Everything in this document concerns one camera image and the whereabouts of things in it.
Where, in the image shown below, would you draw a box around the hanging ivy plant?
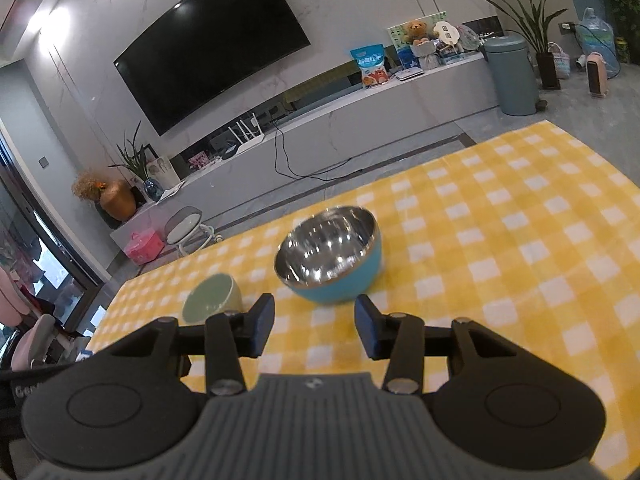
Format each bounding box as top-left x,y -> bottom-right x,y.
590,0 -> 640,64

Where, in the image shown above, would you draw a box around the grey television cabinet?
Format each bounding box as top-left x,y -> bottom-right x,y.
109,52 -> 502,262

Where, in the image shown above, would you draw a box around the white router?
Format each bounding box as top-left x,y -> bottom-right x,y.
227,115 -> 264,155

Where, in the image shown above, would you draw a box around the copper vase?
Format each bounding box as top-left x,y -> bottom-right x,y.
99,180 -> 137,222

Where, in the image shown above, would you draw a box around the blue snack bag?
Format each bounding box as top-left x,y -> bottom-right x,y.
350,44 -> 390,90

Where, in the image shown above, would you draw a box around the grey-blue trash can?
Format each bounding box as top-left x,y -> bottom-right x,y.
482,35 -> 541,116

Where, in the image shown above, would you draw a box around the black cable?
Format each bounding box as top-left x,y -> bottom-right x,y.
272,120 -> 354,179

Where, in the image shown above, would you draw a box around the green picture card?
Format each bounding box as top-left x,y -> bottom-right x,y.
387,10 -> 448,69

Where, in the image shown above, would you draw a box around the grey bouquet wrap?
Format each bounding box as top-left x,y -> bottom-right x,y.
410,40 -> 441,71

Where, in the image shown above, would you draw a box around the dried yellow flowers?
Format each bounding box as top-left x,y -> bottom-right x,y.
71,170 -> 109,204

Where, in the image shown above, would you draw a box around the white gift bag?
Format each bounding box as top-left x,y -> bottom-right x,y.
145,156 -> 180,190

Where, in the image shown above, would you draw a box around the yellow checked tablecloth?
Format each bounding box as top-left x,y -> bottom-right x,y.
82,120 -> 640,480

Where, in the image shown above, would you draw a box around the pink storage box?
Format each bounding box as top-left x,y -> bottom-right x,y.
123,227 -> 165,265

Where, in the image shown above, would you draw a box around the green plant in blue vase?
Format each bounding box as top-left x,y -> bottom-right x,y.
109,121 -> 164,202

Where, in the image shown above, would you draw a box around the woven basket bag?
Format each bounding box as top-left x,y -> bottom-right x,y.
547,42 -> 571,80

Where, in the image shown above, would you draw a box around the blue water jug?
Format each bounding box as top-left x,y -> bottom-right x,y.
575,7 -> 619,79

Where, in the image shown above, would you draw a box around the wall-mounted black television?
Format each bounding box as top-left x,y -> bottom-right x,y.
113,0 -> 312,137

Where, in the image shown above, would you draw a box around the green ceramic bowl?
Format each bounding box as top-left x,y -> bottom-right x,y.
181,272 -> 244,325

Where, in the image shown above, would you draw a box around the pink space heater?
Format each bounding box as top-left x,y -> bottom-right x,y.
586,52 -> 609,97

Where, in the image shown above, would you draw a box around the grey mesh-top stool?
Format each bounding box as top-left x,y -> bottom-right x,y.
164,206 -> 224,257

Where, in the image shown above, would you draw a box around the blue steel bowl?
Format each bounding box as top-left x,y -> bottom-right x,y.
274,205 -> 384,305

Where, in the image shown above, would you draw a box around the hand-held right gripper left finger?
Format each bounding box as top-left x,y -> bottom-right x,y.
87,293 -> 277,397

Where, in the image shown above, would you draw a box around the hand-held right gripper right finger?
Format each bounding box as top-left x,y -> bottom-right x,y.
354,293 -> 546,397

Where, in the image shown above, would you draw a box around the white printed hand fan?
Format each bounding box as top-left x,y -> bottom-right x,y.
432,21 -> 460,51

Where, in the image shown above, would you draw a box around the tall-leaf plant in black pot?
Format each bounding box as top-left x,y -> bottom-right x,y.
477,0 -> 571,90

